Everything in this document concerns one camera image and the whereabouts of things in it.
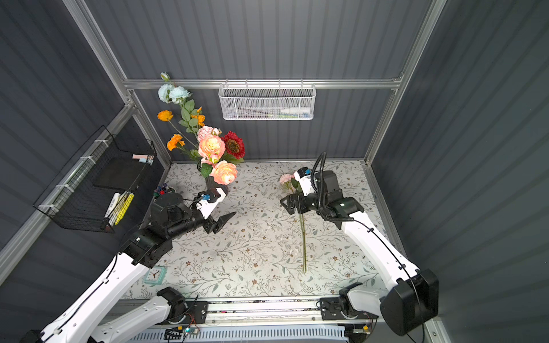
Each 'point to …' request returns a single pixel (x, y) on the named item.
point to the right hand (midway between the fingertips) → (294, 197)
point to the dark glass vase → (211, 184)
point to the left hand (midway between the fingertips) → (224, 202)
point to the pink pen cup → (164, 189)
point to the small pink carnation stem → (304, 265)
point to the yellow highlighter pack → (125, 201)
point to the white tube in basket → (295, 110)
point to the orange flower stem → (176, 140)
